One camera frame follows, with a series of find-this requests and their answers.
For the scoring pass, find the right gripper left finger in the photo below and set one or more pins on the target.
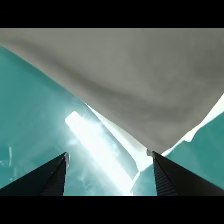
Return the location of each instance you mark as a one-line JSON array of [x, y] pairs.
[[43, 180]]

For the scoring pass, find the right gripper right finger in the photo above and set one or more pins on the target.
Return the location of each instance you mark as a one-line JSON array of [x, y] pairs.
[[180, 180]]

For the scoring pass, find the grey garment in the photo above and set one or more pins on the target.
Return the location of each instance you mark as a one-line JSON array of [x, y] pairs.
[[133, 83]]

